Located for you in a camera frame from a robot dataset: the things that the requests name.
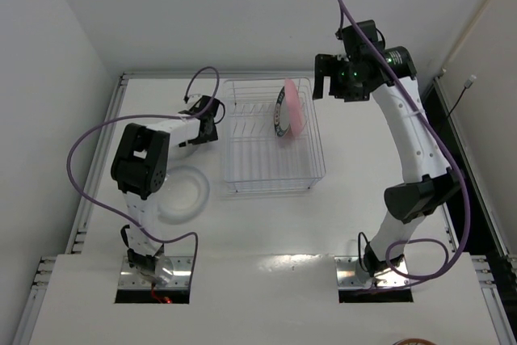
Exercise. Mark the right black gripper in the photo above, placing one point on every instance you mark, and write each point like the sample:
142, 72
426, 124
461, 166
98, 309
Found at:
323, 74

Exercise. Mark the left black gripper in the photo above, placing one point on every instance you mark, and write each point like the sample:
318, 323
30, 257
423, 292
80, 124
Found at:
208, 131

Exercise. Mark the pink plate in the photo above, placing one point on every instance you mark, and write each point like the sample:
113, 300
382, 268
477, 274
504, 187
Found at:
295, 110

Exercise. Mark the green rimmed white plate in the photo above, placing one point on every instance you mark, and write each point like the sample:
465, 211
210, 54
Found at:
281, 118

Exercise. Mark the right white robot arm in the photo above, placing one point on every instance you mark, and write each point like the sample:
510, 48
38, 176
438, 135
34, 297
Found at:
428, 178

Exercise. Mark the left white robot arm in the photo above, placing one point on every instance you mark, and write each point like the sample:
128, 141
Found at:
139, 170

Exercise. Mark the brown bowl at edge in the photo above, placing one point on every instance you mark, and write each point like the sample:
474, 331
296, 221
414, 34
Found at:
414, 341

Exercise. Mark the clear wire dish rack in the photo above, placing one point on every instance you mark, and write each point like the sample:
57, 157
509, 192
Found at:
260, 155

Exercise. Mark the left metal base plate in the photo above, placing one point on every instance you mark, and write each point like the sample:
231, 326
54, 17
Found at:
177, 272

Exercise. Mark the metal base plate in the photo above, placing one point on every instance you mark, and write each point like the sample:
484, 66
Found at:
351, 277
177, 272

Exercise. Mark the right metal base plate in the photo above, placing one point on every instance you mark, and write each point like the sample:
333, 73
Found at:
351, 277

